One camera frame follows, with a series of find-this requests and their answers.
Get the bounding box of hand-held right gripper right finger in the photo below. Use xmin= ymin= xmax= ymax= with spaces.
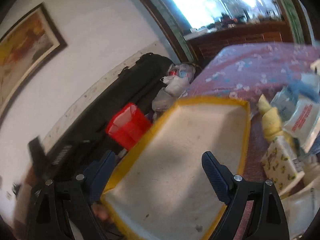
xmin=201 ymin=151 xmax=290 ymax=240

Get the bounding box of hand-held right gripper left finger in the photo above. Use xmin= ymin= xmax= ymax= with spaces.
xmin=26 ymin=151 xmax=118 ymax=240

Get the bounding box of yellow-rimmed fabric storage box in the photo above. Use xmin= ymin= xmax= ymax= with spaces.
xmin=100 ymin=95 xmax=251 ymax=240

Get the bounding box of pale yellow towel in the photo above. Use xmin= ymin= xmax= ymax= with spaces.
xmin=257 ymin=94 xmax=298 ymax=150

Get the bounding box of blue towel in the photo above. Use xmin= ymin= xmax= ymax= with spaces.
xmin=285 ymin=74 xmax=320 ymax=103

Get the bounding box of red plastic bin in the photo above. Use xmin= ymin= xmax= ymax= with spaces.
xmin=105 ymin=102 xmax=153 ymax=151

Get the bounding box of yellow patterned tissue pack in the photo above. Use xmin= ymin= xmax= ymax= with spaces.
xmin=260 ymin=137 xmax=305 ymax=197

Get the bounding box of long black bag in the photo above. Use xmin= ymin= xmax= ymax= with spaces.
xmin=47 ymin=52 xmax=175 ymax=180

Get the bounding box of white plastic bag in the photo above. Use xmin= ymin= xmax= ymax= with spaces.
xmin=151 ymin=76 xmax=192 ymax=118

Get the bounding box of white and blue packet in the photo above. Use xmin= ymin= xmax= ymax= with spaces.
xmin=270 ymin=86 xmax=298 ymax=120

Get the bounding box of white packet with red print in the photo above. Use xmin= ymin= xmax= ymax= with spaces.
xmin=282 ymin=97 xmax=320 ymax=150

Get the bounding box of framed painting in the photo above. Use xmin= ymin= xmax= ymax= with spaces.
xmin=0 ymin=2 xmax=68 ymax=128

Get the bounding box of purple floral tablecloth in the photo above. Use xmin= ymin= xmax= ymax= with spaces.
xmin=185 ymin=42 xmax=320 ymax=240

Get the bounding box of wooden cabinet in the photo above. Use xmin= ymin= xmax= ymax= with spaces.
xmin=186 ymin=21 xmax=294 ymax=68

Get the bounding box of wood-framed mirror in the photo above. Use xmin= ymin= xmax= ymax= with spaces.
xmin=122 ymin=0 xmax=313 ymax=63

